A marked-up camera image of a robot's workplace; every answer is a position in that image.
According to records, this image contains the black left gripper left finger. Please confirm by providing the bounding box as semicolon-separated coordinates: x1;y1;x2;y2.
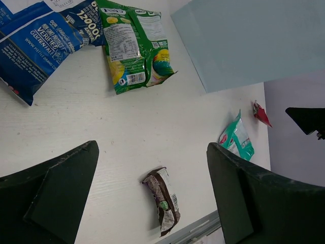
1;140;99;243

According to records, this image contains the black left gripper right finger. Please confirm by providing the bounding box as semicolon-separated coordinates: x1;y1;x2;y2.
207;143;324;243

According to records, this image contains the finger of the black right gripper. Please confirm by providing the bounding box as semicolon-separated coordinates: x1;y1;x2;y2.
285;107;325;135

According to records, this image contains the red snack packet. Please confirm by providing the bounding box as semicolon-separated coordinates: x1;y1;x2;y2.
253;100;272;128

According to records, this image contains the teal snack packet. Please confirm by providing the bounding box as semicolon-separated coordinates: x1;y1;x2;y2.
218;110;254;161

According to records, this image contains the brown chocolate bar wrapper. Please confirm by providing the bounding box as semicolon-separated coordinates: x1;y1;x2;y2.
141;167;181;237

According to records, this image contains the blue kettle chips bag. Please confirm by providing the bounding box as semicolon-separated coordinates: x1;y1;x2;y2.
1;1;105;105

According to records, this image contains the green snack bag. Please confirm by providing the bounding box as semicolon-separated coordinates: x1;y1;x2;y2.
97;1;175;95

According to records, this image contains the light blue paper bag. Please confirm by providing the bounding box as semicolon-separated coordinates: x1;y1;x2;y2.
170;0;324;93

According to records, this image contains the aluminium table rail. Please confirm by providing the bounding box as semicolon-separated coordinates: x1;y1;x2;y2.
157;210;221;243

